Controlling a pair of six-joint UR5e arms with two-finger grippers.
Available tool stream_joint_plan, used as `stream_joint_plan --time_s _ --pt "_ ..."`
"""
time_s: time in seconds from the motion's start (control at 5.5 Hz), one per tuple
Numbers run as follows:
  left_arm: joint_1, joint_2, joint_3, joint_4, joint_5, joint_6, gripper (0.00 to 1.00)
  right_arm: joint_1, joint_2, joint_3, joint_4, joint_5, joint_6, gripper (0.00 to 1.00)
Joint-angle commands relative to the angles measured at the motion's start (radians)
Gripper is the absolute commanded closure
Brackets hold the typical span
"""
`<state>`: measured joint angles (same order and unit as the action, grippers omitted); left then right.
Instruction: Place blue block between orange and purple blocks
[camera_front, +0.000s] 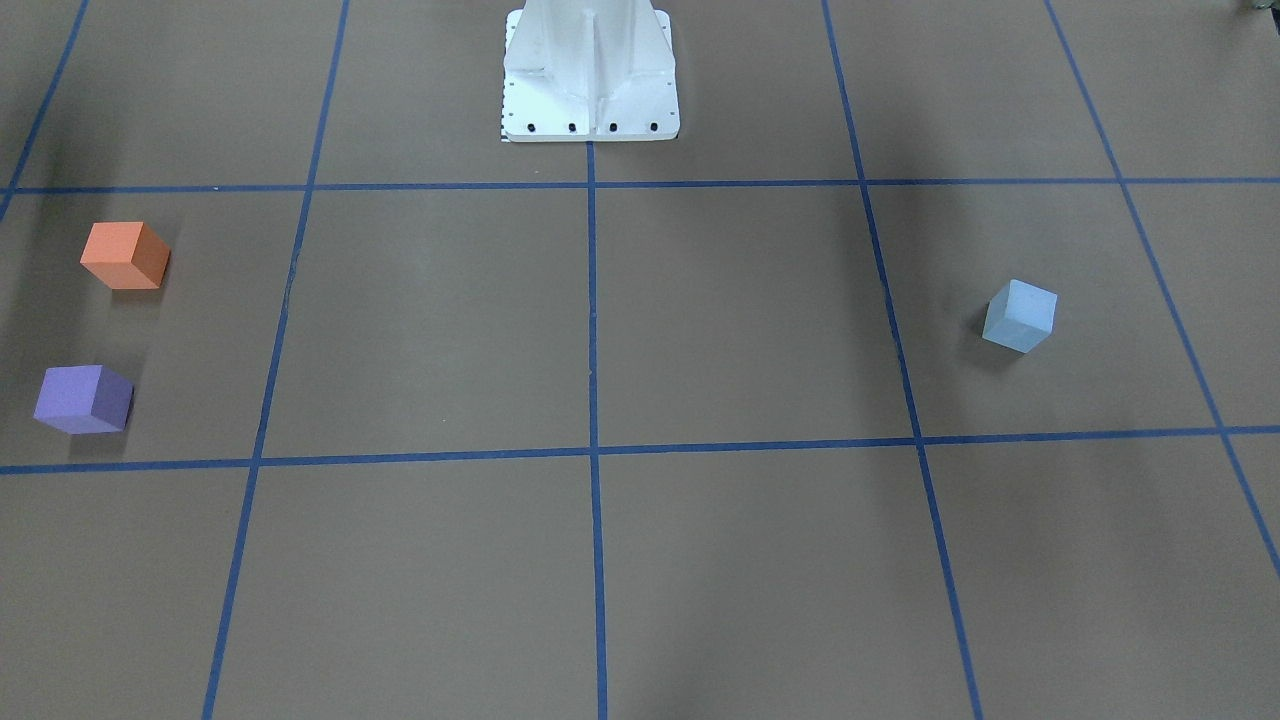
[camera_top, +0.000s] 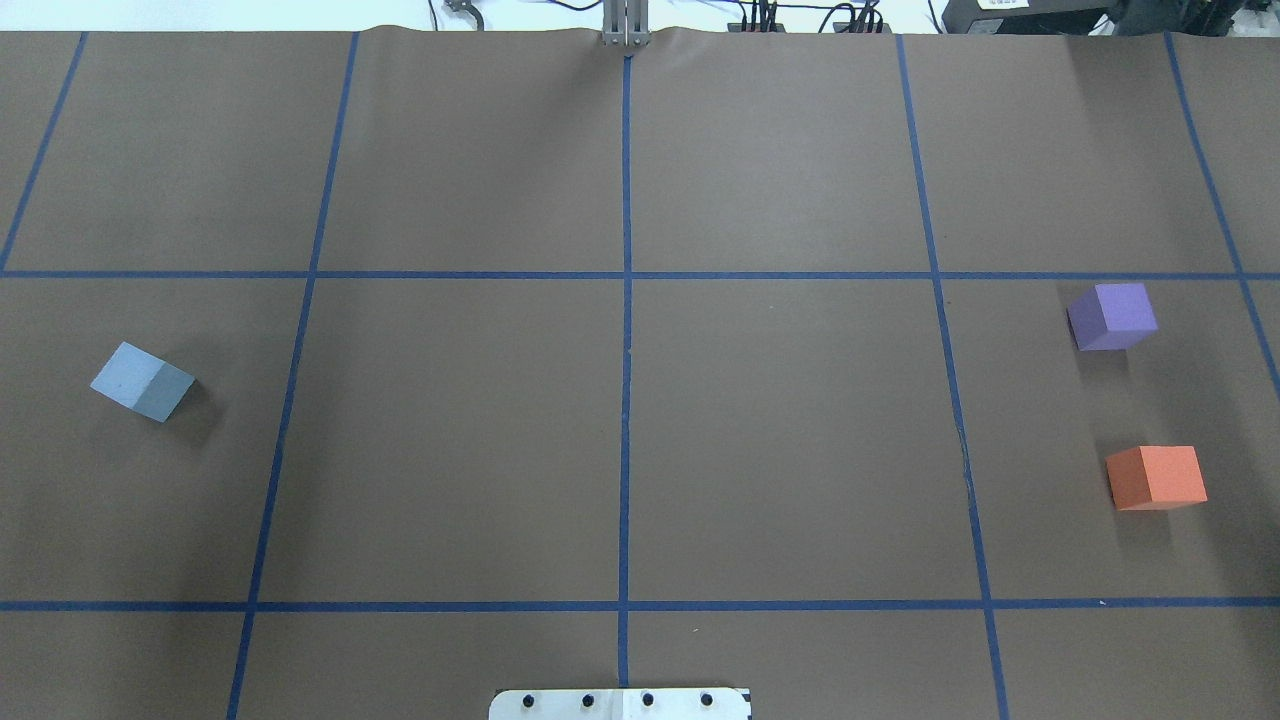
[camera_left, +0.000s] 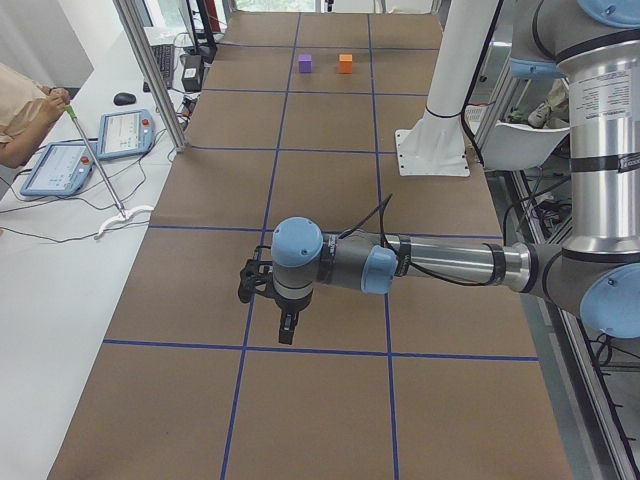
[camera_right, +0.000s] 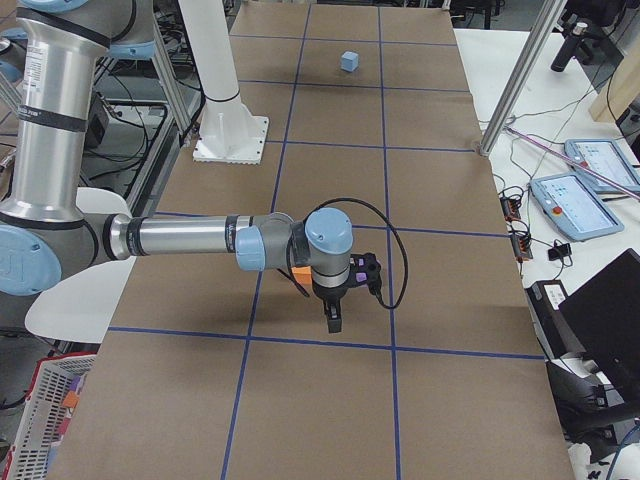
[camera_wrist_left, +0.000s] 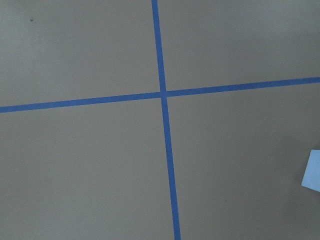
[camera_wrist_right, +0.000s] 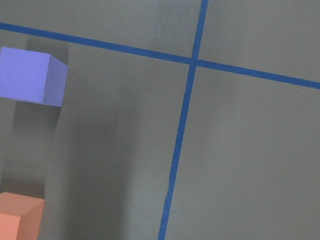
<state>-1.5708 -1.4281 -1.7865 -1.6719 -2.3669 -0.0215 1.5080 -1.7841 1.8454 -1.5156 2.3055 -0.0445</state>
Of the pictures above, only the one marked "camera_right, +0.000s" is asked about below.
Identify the far teach pendant tablet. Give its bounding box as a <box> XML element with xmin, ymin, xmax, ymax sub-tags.
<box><xmin>564</xmin><ymin>139</ymin><xmax>639</xmax><ymax>193</ymax></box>

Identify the black laptop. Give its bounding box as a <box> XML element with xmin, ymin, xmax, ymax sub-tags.
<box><xmin>560</xmin><ymin>248</ymin><xmax>639</xmax><ymax>399</ymax></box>

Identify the white plastic basket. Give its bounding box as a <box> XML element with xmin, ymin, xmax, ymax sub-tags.
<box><xmin>2</xmin><ymin>353</ymin><xmax>96</xmax><ymax>479</ymax></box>

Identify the white pedestal column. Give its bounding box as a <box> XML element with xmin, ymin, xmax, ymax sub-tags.
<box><xmin>179</xmin><ymin>0</ymin><xmax>269</xmax><ymax>164</ymax></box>

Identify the aluminium frame post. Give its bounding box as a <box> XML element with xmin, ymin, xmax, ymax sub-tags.
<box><xmin>478</xmin><ymin>0</ymin><xmax>566</xmax><ymax>157</ymax></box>

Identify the light blue foam block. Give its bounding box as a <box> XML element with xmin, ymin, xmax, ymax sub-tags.
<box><xmin>340</xmin><ymin>51</ymin><xmax>359</xmax><ymax>73</ymax></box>

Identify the teach pendant tablet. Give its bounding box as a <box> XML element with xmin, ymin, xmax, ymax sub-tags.
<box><xmin>530</xmin><ymin>173</ymin><xmax>624</xmax><ymax>242</ymax></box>
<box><xmin>564</xmin><ymin>139</ymin><xmax>639</xmax><ymax>193</ymax></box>

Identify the orange foam block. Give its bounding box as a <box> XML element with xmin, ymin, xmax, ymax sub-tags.
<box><xmin>292</xmin><ymin>266</ymin><xmax>312</xmax><ymax>286</ymax></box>

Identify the grabber reach stick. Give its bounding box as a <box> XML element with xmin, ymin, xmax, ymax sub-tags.
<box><xmin>505</xmin><ymin>127</ymin><xmax>639</xmax><ymax>198</ymax></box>

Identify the near teach pendant tablet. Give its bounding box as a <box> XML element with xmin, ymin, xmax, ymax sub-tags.
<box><xmin>530</xmin><ymin>173</ymin><xmax>624</xmax><ymax>242</ymax></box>

